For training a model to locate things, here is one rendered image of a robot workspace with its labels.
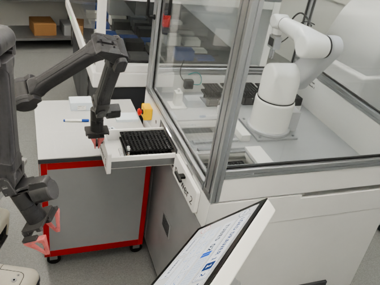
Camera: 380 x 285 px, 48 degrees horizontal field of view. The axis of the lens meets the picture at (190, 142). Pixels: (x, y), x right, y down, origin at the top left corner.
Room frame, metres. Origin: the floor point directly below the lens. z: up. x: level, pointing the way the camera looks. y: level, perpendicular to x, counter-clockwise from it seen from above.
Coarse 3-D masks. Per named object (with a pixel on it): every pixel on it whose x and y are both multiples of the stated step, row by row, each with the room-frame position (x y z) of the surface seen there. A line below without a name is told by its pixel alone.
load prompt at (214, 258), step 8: (248, 216) 0.98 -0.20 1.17; (240, 224) 0.94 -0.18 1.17; (232, 232) 0.92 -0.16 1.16; (224, 240) 0.89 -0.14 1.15; (216, 248) 0.86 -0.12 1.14; (224, 248) 0.83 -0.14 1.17; (216, 256) 0.81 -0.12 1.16; (208, 264) 0.79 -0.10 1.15; (200, 272) 0.77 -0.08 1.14; (208, 272) 0.74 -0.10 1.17
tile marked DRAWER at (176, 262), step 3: (180, 258) 0.93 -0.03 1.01; (183, 258) 0.92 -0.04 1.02; (174, 261) 0.94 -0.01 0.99; (177, 261) 0.92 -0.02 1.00; (180, 261) 0.91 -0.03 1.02; (174, 264) 0.91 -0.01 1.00; (177, 264) 0.90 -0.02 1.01; (171, 267) 0.90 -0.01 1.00; (174, 267) 0.89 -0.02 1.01; (168, 270) 0.89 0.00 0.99; (171, 270) 0.88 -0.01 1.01; (165, 273) 0.88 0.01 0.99; (168, 273) 0.87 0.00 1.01; (171, 273) 0.86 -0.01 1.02; (162, 276) 0.87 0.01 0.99; (165, 276) 0.86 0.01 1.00; (168, 276) 0.85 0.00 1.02; (159, 279) 0.86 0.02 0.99
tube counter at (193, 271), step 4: (212, 244) 0.91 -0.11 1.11; (216, 244) 0.89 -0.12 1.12; (208, 248) 0.90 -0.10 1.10; (212, 248) 0.88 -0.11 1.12; (204, 252) 0.88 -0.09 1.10; (208, 252) 0.87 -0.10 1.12; (204, 256) 0.85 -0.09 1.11; (208, 256) 0.84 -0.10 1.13; (200, 260) 0.84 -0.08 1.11; (204, 260) 0.83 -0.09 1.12; (196, 264) 0.83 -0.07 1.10; (200, 264) 0.82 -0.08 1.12; (192, 268) 0.82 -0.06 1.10; (196, 268) 0.80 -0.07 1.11; (188, 272) 0.80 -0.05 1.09; (192, 272) 0.79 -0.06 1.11; (196, 272) 0.78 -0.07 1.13; (188, 276) 0.78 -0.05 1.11; (192, 276) 0.77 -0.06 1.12; (184, 280) 0.76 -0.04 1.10; (188, 280) 0.75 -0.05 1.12; (180, 284) 0.75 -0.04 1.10; (184, 284) 0.74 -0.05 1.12
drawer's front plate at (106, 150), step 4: (104, 140) 1.65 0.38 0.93; (104, 144) 1.62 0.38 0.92; (108, 144) 1.62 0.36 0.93; (104, 148) 1.62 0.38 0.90; (108, 148) 1.59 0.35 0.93; (100, 152) 1.71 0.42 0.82; (104, 152) 1.62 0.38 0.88; (108, 152) 1.55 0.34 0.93; (108, 156) 1.54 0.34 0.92; (104, 160) 1.61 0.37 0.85; (108, 160) 1.54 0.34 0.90; (104, 164) 1.60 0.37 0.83; (108, 164) 1.54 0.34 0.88; (108, 168) 1.54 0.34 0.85; (108, 172) 1.54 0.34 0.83
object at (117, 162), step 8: (128, 128) 1.85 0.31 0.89; (136, 128) 1.86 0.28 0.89; (144, 128) 1.87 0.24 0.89; (152, 128) 1.89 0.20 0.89; (160, 128) 1.90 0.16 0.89; (112, 136) 1.81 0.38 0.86; (120, 136) 1.82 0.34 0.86; (168, 136) 1.90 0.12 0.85; (112, 144) 1.77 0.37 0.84; (120, 144) 1.78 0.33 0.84; (112, 152) 1.70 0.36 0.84; (112, 160) 1.57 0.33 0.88; (120, 160) 1.58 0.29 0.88; (128, 160) 1.60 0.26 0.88; (136, 160) 1.61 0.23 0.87; (144, 160) 1.62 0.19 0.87; (152, 160) 1.64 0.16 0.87; (160, 160) 1.66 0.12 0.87; (168, 160) 1.67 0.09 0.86; (112, 168) 1.57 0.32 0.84; (120, 168) 1.58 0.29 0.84
